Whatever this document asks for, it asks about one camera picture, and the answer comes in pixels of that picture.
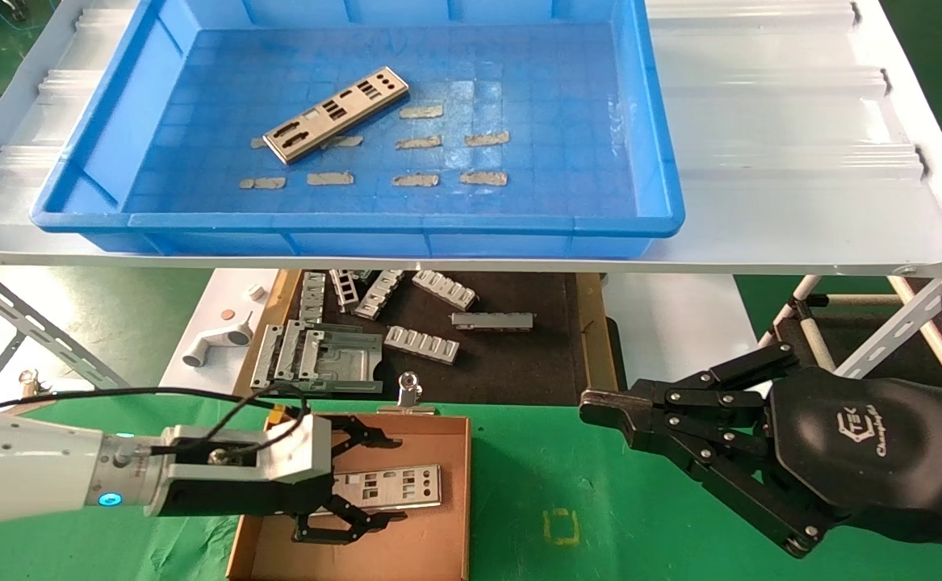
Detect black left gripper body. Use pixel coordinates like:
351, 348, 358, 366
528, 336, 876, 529
155, 471, 335, 518

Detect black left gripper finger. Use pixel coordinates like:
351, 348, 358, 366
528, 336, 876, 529
292, 495, 408, 544
331, 415, 402, 470

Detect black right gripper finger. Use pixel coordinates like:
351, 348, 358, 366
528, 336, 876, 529
581, 409, 831, 558
581, 342, 801, 413

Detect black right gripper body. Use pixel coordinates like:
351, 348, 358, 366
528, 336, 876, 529
764, 367, 942, 558

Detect silver metal shield plate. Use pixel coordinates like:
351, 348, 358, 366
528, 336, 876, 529
331, 463, 444, 514

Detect brown cardboard box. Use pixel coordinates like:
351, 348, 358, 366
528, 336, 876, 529
226, 413, 472, 581

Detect blue plastic tray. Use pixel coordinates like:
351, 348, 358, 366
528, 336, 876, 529
31, 0, 686, 260

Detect silver binder clip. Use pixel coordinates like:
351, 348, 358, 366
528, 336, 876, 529
377, 370, 438, 420
0, 369, 59, 417

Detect perforated steel rack leg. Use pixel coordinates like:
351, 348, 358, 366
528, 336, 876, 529
0, 261, 137, 397
833, 242, 942, 381

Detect white plastic pipe fitting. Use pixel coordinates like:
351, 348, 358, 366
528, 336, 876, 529
182, 312, 254, 369

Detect long grey metal bar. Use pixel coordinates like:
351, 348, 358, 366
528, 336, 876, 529
450, 311, 535, 332

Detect white shelf board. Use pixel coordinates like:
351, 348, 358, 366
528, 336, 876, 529
0, 0, 942, 278

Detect metal plate in bin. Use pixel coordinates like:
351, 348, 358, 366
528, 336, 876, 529
262, 65, 410, 166

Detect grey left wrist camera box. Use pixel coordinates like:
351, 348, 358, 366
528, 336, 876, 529
155, 415, 333, 486

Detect large grey metal drive bracket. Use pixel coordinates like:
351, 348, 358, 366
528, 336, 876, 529
249, 320, 385, 397

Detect white pipe frame black joints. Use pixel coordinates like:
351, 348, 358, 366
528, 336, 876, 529
756, 274, 904, 373

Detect slotted grey metal bracket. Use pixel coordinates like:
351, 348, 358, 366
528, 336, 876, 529
383, 324, 462, 366
354, 270, 406, 322
411, 270, 480, 312
299, 271, 329, 326
329, 270, 362, 315

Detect black mat wooden frame tray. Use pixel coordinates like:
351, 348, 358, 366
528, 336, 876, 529
232, 270, 630, 408

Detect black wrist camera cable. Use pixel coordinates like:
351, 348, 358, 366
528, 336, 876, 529
0, 386, 311, 470

